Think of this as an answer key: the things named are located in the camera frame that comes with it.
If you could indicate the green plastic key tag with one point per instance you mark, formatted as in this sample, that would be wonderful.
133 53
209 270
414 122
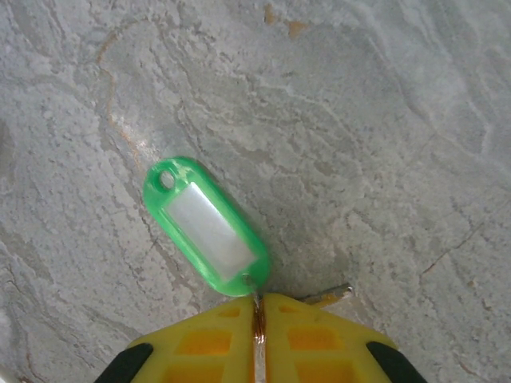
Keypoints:
207 227

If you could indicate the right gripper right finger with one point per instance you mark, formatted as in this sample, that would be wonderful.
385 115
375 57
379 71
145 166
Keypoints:
315 351

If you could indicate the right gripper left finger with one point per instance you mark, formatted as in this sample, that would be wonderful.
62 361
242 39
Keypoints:
207 351

